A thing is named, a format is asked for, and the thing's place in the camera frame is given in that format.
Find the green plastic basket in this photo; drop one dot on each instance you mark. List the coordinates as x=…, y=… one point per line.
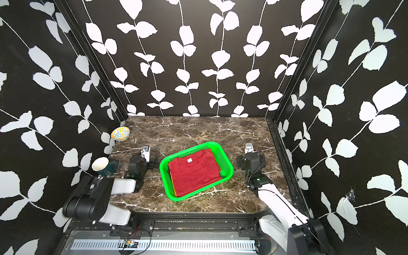
x=224, y=163

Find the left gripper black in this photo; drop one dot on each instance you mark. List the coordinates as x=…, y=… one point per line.
x=152, y=163

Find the yellow blue patterned bowl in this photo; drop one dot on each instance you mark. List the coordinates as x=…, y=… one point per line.
x=120, y=134

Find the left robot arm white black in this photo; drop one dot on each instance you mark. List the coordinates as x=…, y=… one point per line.
x=90, y=200

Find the red t-shirt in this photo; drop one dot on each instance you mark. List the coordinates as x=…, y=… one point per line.
x=194, y=172

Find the white perforated cable duct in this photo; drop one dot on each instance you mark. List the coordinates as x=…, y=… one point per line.
x=165, y=245

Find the dark green mug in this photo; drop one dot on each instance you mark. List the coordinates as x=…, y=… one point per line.
x=104, y=167

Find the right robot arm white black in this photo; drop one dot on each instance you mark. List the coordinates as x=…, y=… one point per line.
x=292, y=231

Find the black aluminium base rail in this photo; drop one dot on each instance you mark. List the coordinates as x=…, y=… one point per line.
x=245, y=224

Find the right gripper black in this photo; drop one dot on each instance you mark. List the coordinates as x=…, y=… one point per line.
x=241, y=161

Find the yellow t-shirt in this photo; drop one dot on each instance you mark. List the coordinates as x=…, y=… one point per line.
x=172, y=188

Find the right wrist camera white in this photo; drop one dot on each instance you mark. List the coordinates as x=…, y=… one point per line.
x=249, y=148

